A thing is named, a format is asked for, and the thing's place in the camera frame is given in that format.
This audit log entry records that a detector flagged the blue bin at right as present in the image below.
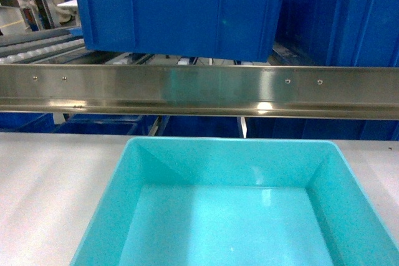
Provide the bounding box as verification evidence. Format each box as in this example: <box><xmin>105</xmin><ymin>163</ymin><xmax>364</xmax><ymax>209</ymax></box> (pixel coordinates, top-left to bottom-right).
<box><xmin>276</xmin><ymin>0</ymin><xmax>398</xmax><ymax>67</ymax></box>

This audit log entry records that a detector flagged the roller conveyor track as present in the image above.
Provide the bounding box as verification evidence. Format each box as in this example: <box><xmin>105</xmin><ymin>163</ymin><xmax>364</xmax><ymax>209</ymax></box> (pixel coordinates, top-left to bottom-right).
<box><xmin>1</xmin><ymin>27</ymin><xmax>85</xmax><ymax>65</ymax></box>

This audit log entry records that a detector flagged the large blue bin centre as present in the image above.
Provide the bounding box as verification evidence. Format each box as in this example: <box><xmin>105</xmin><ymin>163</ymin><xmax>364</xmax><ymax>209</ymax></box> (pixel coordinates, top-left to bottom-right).
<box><xmin>77</xmin><ymin>0</ymin><xmax>282</xmax><ymax>62</ymax></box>

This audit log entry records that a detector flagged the stainless steel shelf rail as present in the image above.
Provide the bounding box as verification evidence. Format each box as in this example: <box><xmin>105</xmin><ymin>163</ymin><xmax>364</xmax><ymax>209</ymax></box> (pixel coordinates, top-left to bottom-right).
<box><xmin>1</xmin><ymin>64</ymin><xmax>398</xmax><ymax>120</ymax></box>

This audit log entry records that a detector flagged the blue bin lower right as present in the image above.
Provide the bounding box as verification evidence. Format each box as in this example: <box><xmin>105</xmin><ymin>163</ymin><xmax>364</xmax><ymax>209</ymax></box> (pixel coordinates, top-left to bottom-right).
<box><xmin>246</xmin><ymin>118</ymin><xmax>398</xmax><ymax>141</ymax></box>

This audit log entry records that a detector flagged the blue bin lower centre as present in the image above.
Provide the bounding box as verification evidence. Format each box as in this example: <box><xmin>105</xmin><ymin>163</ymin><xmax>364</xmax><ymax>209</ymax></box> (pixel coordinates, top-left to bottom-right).
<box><xmin>162</xmin><ymin>116</ymin><xmax>241</xmax><ymax>138</ymax></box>

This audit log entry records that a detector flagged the blue bin lower left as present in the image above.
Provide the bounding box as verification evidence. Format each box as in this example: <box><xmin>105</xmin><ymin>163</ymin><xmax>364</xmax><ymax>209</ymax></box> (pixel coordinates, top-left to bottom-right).
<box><xmin>1</xmin><ymin>113</ymin><xmax>151</xmax><ymax>135</ymax></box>

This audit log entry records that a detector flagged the teal plastic bin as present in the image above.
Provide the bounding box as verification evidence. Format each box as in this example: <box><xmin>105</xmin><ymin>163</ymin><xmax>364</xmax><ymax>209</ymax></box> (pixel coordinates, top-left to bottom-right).
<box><xmin>71</xmin><ymin>137</ymin><xmax>398</xmax><ymax>265</ymax></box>

